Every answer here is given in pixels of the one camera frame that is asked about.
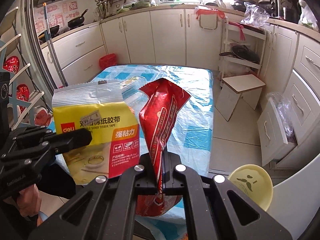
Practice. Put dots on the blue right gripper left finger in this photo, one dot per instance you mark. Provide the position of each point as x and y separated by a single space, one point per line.
150 183

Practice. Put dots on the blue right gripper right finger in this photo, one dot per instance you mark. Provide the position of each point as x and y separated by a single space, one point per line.
171 182

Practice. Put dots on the yellow red tape package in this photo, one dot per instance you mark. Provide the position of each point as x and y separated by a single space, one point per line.
100 108

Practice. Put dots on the red snack wrapper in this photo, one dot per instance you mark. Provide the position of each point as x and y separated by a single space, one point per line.
157 119

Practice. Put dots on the clear plastic water bottle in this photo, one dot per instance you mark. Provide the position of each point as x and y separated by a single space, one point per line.
131 92

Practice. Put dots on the yellow trash bin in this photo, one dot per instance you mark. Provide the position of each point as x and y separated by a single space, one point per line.
255 182

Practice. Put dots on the red trash bin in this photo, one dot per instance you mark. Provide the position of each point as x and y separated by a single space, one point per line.
108 60

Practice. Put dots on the person's left hand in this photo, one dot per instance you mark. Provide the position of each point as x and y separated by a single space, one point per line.
28 202

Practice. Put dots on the blue checkered plastic tablecloth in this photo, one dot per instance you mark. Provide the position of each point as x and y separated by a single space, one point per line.
191 136

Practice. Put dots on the white chair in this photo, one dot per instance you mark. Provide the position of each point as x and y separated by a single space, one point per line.
24 107

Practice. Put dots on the small white stool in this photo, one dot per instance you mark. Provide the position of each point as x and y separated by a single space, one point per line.
233 88

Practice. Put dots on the white refrigerator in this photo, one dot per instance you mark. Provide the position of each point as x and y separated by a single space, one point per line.
296 200

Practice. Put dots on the clear plastic bag in drawer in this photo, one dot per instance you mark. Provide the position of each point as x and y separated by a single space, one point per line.
285 111

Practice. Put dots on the black pan on rack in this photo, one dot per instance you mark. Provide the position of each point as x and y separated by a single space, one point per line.
242 52

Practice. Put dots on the black wok on stove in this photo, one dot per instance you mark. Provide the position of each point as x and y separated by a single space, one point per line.
77 21

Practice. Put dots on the white shelf rack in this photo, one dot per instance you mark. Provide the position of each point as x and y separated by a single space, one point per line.
241 34

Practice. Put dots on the red bag on cabinet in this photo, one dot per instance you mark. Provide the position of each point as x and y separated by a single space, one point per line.
208 11

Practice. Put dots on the clear plastic bag on rack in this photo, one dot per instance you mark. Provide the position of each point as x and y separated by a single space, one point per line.
254 15

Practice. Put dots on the white plastic bag on counter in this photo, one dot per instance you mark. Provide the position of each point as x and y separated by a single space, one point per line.
307 18

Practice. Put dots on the mop handle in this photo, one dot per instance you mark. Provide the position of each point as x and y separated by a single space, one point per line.
51 48

